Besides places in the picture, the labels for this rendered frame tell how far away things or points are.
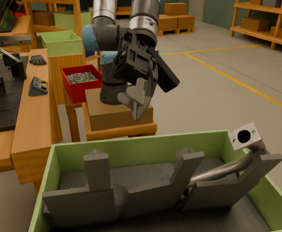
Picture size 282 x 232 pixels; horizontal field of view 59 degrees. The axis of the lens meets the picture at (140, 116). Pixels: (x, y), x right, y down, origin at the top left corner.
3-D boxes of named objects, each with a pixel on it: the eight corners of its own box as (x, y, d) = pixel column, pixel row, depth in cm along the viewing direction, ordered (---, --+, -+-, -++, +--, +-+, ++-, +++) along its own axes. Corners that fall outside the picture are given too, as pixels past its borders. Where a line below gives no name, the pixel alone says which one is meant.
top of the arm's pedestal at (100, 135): (139, 102, 143) (139, 95, 141) (157, 131, 116) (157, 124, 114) (82, 109, 135) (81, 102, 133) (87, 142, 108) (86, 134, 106)
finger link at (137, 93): (118, 113, 51) (123, 75, 55) (141, 122, 54) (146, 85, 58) (126, 108, 49) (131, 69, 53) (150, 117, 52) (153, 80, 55)
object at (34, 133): (50, 65, 222) (47, 48, 215) (58, 176, 98) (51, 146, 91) (33, 66, 218) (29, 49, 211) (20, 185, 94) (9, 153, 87)
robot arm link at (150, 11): (160, 11, 72) (162, -16, 64) (157, 40, 67) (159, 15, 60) (133, 9, 72) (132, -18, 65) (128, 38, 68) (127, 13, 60)
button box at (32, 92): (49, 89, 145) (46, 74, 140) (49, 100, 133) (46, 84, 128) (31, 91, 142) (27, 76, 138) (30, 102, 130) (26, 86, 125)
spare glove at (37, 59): (27, 59, 186) (26, 55, 185) (42, 57, 190) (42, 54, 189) (31, 66, 171) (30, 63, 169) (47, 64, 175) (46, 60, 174)
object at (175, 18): (179, 27, 797) (181, 2, 760) (194, 32, 735) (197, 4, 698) (146, 31, 749) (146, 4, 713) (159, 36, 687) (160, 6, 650)
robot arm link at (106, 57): (103, 73, 120) (101, 45, 113) (131, 73, 120) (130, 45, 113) (99, 83, 110) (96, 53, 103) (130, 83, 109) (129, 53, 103)
